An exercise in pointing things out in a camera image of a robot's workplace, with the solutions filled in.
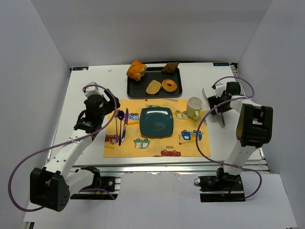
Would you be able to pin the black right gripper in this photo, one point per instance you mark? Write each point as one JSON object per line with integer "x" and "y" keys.
{"x": 215, "y": 105}

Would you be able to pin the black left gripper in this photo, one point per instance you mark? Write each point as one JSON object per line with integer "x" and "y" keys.
{"x": 112, "y": 104}

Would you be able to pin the metal serving tongs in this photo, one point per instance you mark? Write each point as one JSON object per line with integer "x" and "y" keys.
{"x": 217, "y": 115}

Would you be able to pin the orange glazed donut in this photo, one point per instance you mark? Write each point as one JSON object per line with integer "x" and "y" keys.
{"x": 169, "y": 85}

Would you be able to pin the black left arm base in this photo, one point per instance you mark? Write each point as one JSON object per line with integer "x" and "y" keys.
{"x": 101, "y": 187}

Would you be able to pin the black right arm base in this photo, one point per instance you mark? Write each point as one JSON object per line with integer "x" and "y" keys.
{"x": 213, "y": 189}

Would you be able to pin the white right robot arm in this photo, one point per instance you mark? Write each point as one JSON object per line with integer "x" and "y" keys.
{"x": 254, "y": 127}

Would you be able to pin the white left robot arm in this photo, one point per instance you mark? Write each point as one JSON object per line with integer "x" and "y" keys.
{"x": 52, "y": 186}

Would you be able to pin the sliced bread piece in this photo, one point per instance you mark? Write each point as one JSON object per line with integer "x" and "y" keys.
{"x": 153, "y": 87}

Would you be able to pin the orange bread roll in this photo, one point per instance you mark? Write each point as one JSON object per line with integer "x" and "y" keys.
{"x": 137, "y": 70}

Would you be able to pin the light green mug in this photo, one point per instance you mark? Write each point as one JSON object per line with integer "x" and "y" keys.
{"x": 194, "y": 106}

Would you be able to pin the gold spoon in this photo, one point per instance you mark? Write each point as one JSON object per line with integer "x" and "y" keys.
{"x": 116, "y": 122}

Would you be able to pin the purple spoon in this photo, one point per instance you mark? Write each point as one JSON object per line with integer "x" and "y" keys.
{"x": 120, "y": 116}

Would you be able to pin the iridescent table knife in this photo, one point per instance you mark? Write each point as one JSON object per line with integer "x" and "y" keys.
{"x": 126, "y": 118}

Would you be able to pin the black baking tray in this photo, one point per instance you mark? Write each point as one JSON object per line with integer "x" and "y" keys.
{"x": 137, "y": 89}

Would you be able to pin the yellow car-print placemat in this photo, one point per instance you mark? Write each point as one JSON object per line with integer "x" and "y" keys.
{"x": 189, "y": 138}

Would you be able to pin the brown chocolate croissant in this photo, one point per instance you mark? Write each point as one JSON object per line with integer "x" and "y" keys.
{"x": 170, "y": 67}

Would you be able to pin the teal square plate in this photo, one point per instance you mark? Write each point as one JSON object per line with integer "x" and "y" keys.
{"x": 156, "y": 122}

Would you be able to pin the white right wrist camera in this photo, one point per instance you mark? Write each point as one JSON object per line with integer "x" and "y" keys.
{"x": 219, "y": 88}

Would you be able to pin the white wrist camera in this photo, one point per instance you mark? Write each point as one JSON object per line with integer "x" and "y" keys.
{"x": 219, "y": 88}
{"x": 91, "y": 89}

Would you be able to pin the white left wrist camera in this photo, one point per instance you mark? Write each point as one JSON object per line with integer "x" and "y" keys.
{"x": 91, "y": 89}

